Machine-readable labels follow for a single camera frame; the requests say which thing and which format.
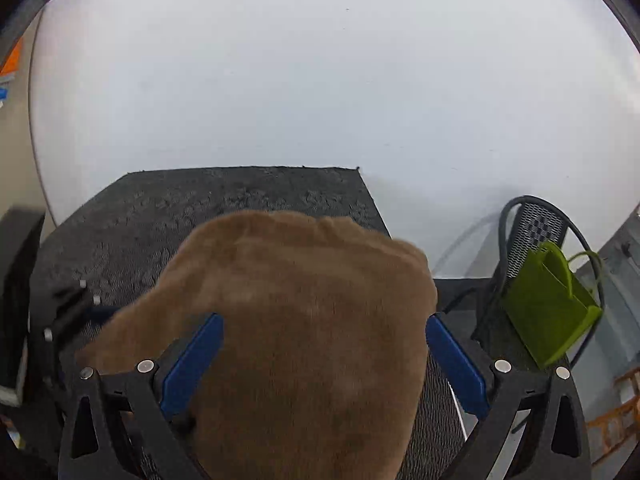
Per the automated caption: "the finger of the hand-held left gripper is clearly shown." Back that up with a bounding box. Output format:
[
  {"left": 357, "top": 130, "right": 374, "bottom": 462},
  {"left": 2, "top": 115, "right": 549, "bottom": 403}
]
[{"left": 44, "top": 280, "right": 121, "bottom": 343}]

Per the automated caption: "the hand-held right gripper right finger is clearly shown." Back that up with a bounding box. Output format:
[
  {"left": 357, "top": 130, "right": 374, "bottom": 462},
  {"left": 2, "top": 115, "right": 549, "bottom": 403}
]
[{"left": 425, "top": 313, "right": 592, "bottom": 480}]

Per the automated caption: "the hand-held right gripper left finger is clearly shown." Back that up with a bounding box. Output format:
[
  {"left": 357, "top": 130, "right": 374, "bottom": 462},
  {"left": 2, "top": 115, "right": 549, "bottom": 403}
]
[{"left": 59, "top": 312, "right": 225, "bottom": 480}]

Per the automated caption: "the brown fleece cloth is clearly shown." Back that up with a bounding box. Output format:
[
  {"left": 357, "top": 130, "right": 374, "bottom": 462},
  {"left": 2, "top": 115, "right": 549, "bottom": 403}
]
[{"left": 75, "top": 210, "right": 440, "bottom": 480}]

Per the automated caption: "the green felt tote bag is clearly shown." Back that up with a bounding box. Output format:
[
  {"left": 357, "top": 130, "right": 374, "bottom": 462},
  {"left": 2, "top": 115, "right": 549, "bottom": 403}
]
[{"left": 502, "top": 241, "right": 603, "bottom": 368}]

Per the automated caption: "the black patterned tablecloth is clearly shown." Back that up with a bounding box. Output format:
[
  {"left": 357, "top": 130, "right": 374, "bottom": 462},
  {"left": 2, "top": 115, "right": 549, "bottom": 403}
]
[{"left": 30, "top": 166, "right": 468, "bottom": 480}]

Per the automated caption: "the black mesh metal chair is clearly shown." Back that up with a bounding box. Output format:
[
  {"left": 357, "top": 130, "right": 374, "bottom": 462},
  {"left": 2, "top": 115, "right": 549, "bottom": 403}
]
[{"left": 435, "top": 195, "right": 606, "bottom": 371}]

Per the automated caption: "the wooden rack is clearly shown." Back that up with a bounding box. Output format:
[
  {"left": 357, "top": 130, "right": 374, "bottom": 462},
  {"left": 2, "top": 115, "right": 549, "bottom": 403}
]
[{"left": 585, "top": 367, "right": 640, "bottom": 456}]

